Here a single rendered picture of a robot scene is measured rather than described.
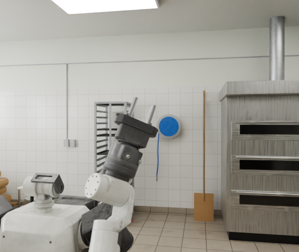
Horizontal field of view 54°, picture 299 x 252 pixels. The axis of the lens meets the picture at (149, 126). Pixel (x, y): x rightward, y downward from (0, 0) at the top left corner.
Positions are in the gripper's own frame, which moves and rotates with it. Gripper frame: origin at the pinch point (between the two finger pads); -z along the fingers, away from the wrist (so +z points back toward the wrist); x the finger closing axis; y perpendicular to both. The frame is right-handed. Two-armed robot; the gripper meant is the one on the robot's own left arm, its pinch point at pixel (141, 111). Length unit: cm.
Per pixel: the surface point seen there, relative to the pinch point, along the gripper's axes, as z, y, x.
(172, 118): -101, 357, -120
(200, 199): 4, 342, -202
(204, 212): 21, 340, -213
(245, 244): 40, 249, -230
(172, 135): -77, 360, -131
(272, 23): -257, 247, -180
